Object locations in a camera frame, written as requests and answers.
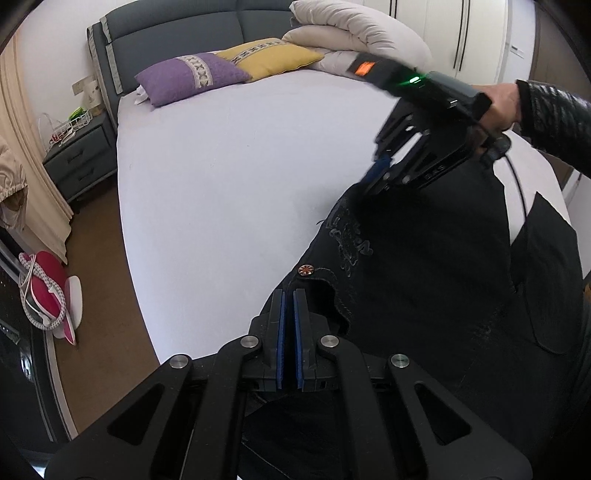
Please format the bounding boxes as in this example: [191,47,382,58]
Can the black denim pants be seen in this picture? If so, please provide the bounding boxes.
[281,161,590,457]

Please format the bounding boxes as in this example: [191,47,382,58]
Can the grey upholstered headboard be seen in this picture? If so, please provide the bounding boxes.
[87,0,291,125]

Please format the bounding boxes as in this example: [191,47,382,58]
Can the yellow pillow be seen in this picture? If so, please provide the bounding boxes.
[215,38,324,82]

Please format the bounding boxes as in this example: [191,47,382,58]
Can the beige folded duvet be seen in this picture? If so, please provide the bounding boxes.
[283,1,432,76]

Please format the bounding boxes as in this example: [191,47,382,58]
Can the white wall outlet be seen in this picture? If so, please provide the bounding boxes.
[71,77,98,96]

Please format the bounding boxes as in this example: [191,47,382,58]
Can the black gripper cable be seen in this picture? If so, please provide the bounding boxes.
[490,135,530,218]

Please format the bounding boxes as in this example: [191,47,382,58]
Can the person's right hand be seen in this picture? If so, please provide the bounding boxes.
[474,83,522,133]

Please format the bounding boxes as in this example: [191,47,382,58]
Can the white wardrobe doors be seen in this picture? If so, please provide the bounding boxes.
[363,0,536,85]

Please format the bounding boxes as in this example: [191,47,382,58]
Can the purple pillow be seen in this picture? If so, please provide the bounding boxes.
[135,53,252,107]

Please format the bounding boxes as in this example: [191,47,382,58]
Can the beige curtain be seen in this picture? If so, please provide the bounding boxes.
[1,37,73,263]

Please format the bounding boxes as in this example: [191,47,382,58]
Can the white wire basket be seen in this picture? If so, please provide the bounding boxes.
[36,108,92,151]

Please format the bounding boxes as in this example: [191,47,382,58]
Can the red and white slippers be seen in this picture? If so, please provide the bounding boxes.
[18,251,83,346]

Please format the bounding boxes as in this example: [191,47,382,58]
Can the grey bedside nightstand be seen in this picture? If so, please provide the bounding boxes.
[43,113,117,204]

